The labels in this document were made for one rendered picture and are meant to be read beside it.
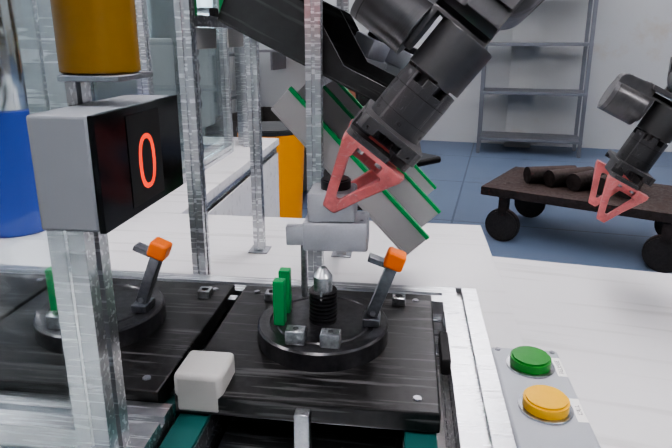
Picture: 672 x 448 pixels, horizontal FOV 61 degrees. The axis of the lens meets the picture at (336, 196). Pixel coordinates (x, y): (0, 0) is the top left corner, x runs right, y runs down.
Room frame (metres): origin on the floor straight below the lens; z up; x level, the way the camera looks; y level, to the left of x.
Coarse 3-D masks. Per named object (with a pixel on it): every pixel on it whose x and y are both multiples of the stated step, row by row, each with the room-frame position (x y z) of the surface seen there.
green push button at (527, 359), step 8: (512, 352) 0.52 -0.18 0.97; (520, 352) 0.52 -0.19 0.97; (528, 352) 0.52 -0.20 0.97; (536, 352) 0.52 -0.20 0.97; (544, 352) 0.52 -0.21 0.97; (512, 360) 0.51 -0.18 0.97; (520, 360) 0.51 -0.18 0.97; (528, 360) 0.51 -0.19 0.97; (536, 360) 0.51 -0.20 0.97; (544, 360) 0.51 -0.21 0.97; (520, 368) 0.50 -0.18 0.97; (528, 368) 0.50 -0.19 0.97; (536, 368) 0.50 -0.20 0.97; (544, 368) 0.50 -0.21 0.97
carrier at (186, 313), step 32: (128, 288) 0.64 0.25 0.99; (160, 288) 0.68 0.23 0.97; (192, 288) 0.68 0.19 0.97; (224, 288) 0.68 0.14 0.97; (128, 320) 0.56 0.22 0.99; (160, 320) 0.58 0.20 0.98; (192, 320) 0.59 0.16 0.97; (128, 352) 0.52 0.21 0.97; (160, 352) 0.52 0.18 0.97; (128, 384) 0.47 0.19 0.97; (160, 384) 0.47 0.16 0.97
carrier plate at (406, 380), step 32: (256, 288) 0.68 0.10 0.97; (224, 320) 0.59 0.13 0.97; (256, 320) 0.59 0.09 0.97; (416, 320) 0.59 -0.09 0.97; (256, 352) 0.52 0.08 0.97; (384, 352) 0.52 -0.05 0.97; (416, 352) 0.52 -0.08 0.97; (256, 384) 0.47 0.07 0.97; (288, 384) 0.47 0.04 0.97; (320, 384) 0.47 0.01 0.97; (352, 384) 0.47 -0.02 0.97; (384, 384) 0.47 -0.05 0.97; (416, 384) 0.47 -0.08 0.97; (256, 416) 0.44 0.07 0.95; (288, 416) 0.44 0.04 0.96; (320, 416) 0.44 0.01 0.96; (352, 416) 0.43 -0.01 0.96; (384, 416) 0.43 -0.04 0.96; (416, 416) 0.43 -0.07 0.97
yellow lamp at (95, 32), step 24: (72, 0) 0.36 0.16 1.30; (96, 0) 0.36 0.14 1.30; (120, 0) 0.37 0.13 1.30; (72, 24) 0.36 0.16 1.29; (96, 24) 0.36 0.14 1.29; (120, 24) 0.37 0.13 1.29; (72, 48) 0.36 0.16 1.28; (96, 48) 0.36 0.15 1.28; (120, 48) 0.37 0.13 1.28; (72, 72) 0.36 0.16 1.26; (96, 72) 0.36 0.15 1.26; (120, 72) 0.37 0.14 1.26
